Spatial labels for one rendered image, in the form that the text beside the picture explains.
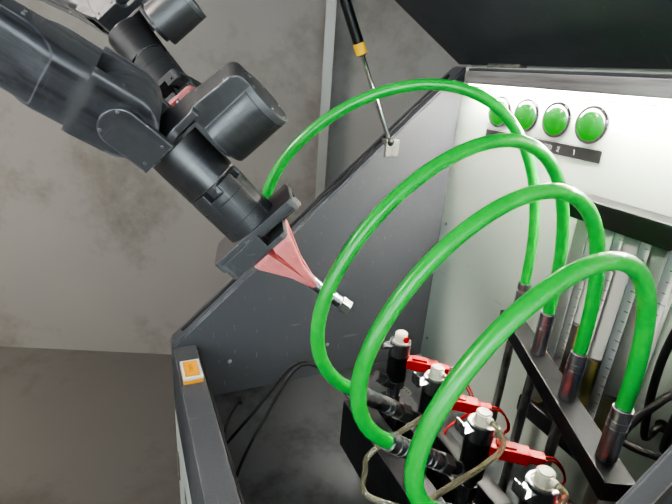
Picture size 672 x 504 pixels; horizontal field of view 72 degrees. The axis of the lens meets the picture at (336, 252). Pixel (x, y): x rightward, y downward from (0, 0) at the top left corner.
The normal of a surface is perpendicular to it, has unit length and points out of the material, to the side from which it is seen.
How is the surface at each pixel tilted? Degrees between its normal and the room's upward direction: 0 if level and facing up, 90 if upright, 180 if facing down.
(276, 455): 0
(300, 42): 90
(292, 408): 0
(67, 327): 90
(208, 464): 0
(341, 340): 90
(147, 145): 108
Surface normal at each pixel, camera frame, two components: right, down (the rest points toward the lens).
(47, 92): 0.19, 0.66
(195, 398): 0.07, -0.93
